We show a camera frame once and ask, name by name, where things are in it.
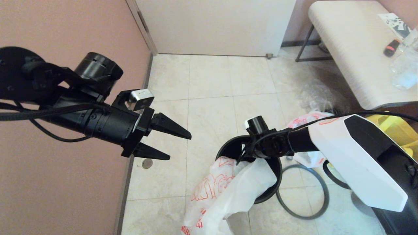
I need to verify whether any bottle-filled white orange trash bag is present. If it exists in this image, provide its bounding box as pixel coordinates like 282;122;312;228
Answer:
286;111;337;168

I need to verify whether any grey bin retaining ring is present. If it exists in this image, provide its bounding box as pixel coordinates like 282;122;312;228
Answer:
276;164;330;220

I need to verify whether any black round trash bin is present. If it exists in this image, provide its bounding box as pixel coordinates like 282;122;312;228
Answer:
216;135;283;204

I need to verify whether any clear crumpled plastic bag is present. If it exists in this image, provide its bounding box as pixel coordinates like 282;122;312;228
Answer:
299;82;350;115

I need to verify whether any yellow fabric tote bag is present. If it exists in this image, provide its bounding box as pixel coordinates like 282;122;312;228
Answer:
366;114;418;162

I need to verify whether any black metal table leg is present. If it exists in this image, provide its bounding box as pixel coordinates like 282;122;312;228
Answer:
295;24;333;62

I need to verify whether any white door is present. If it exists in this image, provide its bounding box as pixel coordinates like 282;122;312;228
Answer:
135;0;297;57

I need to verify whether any light wood table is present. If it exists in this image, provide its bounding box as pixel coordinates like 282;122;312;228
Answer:
309;0;418;110

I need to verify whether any clear plastic water bottle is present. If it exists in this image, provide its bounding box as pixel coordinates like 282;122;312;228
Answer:
389;28;418;73
390;48;418;91

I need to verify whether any black orange marker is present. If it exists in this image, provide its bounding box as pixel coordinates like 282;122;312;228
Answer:
384;39;401;57

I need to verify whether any black white printed booklet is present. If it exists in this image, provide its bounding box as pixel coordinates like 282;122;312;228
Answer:
378;12;411;39

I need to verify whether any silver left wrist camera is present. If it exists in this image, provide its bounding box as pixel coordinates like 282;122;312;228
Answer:
127;89;155;112

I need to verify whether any grey door frame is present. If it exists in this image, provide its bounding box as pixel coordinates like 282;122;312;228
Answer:
126;0;158;56

